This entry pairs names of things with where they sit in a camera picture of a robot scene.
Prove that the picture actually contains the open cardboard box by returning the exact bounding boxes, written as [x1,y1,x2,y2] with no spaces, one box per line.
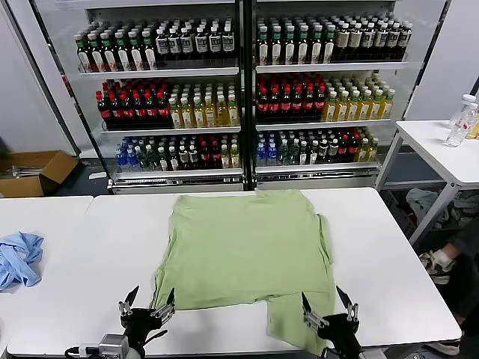
[0,150,82,198]

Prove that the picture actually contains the white side table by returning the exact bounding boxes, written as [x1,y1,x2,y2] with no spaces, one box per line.
[373,119,479,248]

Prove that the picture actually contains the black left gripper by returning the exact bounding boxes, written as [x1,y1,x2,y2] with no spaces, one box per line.
[118,285,177,357]

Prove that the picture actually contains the light grey garment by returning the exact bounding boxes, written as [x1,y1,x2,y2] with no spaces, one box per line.
[406,186,450,229]

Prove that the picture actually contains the clear bottle red label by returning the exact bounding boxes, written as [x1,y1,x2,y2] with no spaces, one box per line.
[448,93,478,130]

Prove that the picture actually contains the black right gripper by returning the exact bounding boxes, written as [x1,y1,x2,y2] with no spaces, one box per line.
[301,285,364,359]

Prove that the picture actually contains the metal parts bundle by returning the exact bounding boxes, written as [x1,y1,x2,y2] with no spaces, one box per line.
[5,163,52,180]

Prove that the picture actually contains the beige sneaker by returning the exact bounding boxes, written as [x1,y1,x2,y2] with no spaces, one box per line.
[426,338,462,356]
[418,248,458,286]

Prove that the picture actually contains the dark bottle navy label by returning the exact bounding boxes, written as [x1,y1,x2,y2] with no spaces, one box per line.
[194,26,209,61]
[386,22,401,60]
[155,28,170,61]
[221,25,237,60]
[397,22,414,60]
[373,22,389,61]
[168,28,183,61]
[180,27,196,61]
[207,25,223,60]
[361,22,376,61]

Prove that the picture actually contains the crumpled light blue garment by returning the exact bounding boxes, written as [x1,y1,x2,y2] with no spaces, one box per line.
[0,230,45,292]

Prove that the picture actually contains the cola bottle red cap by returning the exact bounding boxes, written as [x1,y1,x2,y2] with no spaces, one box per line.
[302,85,316,120]
[144,92,159,127]
[257,86,270,121]
[132,92,147,128]
[109,92,123,128]
[291,86,305,121]
[156,91,171,127]
[314,85,327,120]
[279,86,293,121]
[268,87,281,121]
[97,91,112,128]
[120,92,135,128]

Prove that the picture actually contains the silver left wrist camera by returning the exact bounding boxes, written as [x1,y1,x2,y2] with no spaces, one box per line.
[98,334,130,359]

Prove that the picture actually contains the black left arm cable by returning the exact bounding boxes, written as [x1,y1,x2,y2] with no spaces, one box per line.
[64,328,168,359]

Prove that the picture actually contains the dark tea bottle green cap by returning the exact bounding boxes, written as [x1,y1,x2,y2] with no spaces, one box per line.
[88,32,106,73]
[269,25,284,65]
[296,25,311,64]
[101,31,119,72]
[283,25,298,65]
[257,25,272,65]
[128,30,145,71]
[141,29,158,71]
[115,31,132,72]
[309,25,324,64]
[74,33,93,73]
[322,24,337,64]

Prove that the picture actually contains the grey green garment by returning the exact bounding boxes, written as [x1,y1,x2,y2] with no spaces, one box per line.
[448,190,479,225]

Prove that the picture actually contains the clear empty plastic bottle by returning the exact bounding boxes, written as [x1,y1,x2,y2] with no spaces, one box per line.
[444,102,479,147]

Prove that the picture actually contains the yellow drink bottle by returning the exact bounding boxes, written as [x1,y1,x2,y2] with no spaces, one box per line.
[466,111,479,140]

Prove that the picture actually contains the drinks display cabinet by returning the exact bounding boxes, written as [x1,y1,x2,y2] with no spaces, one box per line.
[84,0,247,196]
[245,0,409,192]

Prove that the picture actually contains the light green polo shirt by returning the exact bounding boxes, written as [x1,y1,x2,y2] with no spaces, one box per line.
[150,188,336,357]

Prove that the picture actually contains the black plastic crate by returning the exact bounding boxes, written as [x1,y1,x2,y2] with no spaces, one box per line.
[383,188,418,244]

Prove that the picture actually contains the person in dark clothes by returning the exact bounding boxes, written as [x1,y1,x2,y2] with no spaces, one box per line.
[441,220,479,334]

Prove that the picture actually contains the glass cabinet door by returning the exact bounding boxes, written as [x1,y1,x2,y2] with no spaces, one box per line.
[373,0,452,188]
[0,0,113,191]

